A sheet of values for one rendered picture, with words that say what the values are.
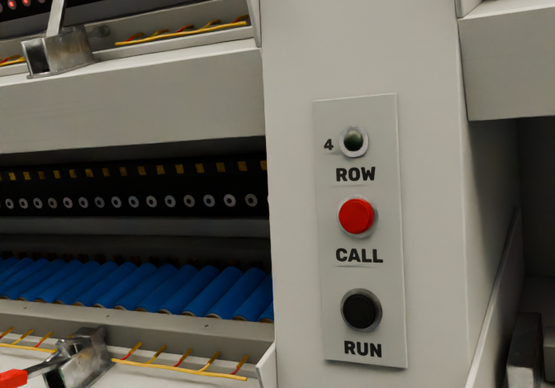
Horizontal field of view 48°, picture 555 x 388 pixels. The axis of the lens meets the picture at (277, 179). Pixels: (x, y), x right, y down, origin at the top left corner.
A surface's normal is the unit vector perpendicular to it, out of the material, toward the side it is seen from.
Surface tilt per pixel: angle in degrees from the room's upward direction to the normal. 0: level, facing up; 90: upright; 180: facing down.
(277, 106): 90
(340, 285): 90
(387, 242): 90
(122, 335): 108
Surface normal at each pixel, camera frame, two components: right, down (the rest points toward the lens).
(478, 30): -0.43, 0.36
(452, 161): -0.47, 0.04
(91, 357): 0.88, -0.03
